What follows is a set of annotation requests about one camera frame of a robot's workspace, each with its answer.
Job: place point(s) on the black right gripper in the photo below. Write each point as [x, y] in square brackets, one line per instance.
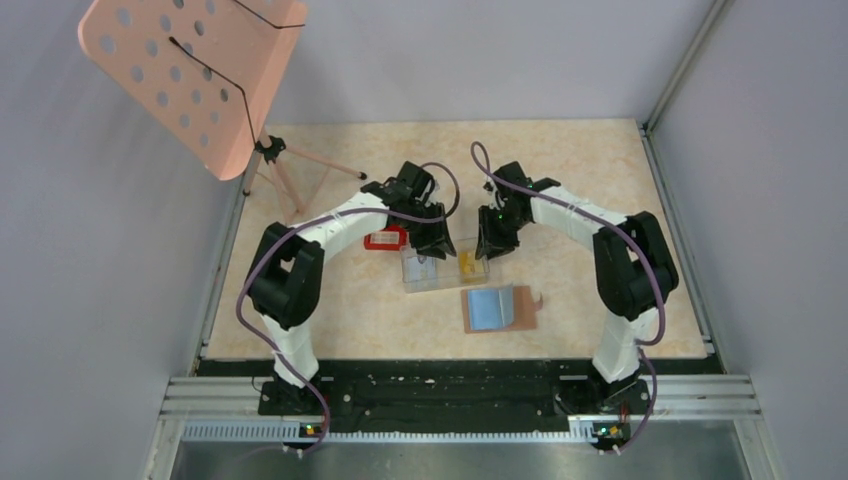
[490, 243]

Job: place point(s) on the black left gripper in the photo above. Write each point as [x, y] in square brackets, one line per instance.
[435, 241]

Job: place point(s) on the clear acrylic card box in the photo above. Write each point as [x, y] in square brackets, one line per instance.
[448, 274]

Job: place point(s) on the brown leather card holder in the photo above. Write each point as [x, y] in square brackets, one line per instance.
[508, 308]

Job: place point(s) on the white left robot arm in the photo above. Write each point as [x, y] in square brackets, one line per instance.
[285, 278]

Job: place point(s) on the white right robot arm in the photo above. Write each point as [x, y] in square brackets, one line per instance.
[634, 269]

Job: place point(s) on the gold VIP card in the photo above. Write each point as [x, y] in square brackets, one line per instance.
[468, 263]

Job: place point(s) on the silver VIP card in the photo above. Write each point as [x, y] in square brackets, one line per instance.
[419, 268]

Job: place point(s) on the red plastic box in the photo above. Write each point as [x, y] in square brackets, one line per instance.
[392, 238]

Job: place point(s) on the pink perforated music stand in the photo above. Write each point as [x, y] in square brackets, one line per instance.
[207, 71]

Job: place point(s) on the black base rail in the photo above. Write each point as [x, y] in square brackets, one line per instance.
[447, 396]

